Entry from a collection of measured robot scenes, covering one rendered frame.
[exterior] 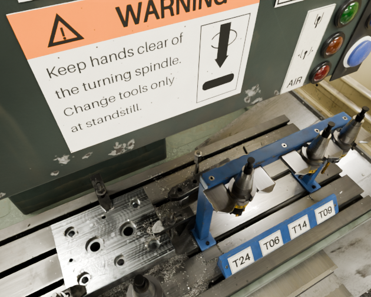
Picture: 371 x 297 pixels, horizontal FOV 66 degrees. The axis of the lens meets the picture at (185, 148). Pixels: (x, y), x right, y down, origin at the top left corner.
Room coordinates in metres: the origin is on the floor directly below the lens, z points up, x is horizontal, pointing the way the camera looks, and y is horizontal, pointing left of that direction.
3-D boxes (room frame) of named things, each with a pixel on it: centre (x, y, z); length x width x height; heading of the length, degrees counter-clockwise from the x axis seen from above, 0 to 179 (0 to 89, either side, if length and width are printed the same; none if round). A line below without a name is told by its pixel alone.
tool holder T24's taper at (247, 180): (0.35, -0.13, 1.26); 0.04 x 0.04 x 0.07
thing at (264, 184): (0.37, -0.18, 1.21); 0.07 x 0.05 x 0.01; 29
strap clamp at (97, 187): (0.46, 0.26, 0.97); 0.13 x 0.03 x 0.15; 29
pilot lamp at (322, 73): (0.26, -0.14, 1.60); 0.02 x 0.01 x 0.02; 119
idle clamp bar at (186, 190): (0.54, -0.06, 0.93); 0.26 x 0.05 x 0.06; 124
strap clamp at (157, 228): (0.36, 0.03, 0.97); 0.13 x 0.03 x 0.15; 119
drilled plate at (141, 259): (0.31, 0.20, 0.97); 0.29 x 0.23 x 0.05; 119
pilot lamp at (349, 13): (0.26, -0.14, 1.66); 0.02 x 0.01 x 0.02; 119
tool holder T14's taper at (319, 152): (0.45, -0.32, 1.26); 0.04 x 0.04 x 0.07
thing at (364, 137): (0.53, -0.47, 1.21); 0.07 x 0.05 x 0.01; 29
